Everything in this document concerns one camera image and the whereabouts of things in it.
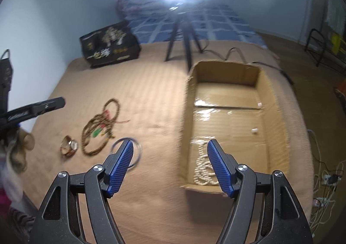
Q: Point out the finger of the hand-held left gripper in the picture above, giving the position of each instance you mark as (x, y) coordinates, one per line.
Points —
(5, 76)
(35, 109)

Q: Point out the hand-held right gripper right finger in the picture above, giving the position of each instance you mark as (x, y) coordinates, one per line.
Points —
(219, 165)

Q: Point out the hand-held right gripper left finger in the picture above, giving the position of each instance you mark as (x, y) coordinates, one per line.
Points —
(120, 165)

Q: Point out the silver bangle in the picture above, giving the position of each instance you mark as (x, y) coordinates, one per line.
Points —
(138, 149)

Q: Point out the cardboard box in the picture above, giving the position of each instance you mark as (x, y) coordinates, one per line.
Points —
(229, 122)

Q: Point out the wrist watch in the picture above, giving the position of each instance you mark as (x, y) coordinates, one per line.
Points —
(69, 146)

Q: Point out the beige fuzzy object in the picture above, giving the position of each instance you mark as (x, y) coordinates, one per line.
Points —
(19, 149)

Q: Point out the pink cloth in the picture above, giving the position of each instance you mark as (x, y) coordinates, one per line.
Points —
(4, 198)

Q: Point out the black printed bag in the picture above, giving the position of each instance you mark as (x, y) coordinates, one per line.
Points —
(108, 44)

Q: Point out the white power strip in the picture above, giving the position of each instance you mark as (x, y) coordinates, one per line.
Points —
(331, 179)

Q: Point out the black tripod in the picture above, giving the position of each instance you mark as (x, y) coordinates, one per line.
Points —
(186, 33)

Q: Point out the blue checked blanket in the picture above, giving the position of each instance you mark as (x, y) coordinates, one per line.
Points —
(216, 25)

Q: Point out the red patterned pillow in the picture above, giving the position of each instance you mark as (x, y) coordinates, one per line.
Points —
(132, 6)

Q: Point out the black clothes rack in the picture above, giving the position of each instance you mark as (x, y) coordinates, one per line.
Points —
(310, 44)

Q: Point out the yellow box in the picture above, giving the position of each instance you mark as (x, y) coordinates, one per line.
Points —
(335, 41)

